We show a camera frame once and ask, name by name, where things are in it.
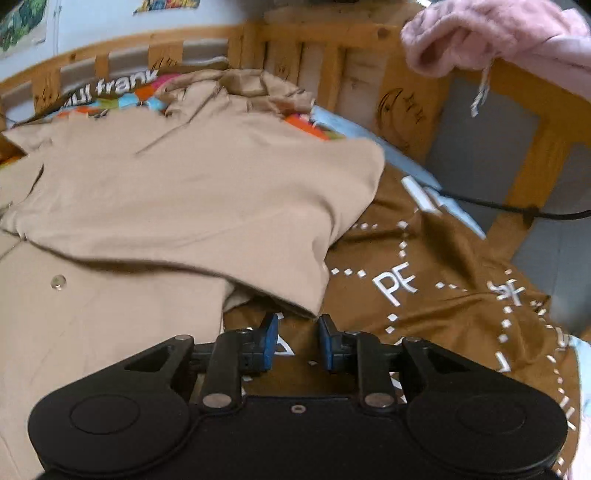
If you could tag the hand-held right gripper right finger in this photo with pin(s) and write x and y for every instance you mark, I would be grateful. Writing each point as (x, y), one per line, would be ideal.
(327, 344)

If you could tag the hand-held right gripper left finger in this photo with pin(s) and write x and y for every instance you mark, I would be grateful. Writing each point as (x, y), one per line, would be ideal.
(270, 342)

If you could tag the beige coat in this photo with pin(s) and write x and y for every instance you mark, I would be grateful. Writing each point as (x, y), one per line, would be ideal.
(184, 194)

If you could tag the brown printed blanket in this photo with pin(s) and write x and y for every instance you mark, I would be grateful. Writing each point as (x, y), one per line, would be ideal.
(415, 263)

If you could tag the pink fleece garment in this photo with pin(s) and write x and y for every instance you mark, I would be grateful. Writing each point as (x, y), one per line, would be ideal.
(485, 32)

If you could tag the wooden bed frame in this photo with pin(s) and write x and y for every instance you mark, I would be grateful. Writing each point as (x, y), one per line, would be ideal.
(360, 69)

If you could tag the green wall poster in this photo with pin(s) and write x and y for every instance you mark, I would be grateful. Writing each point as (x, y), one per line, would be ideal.
(21, 23)

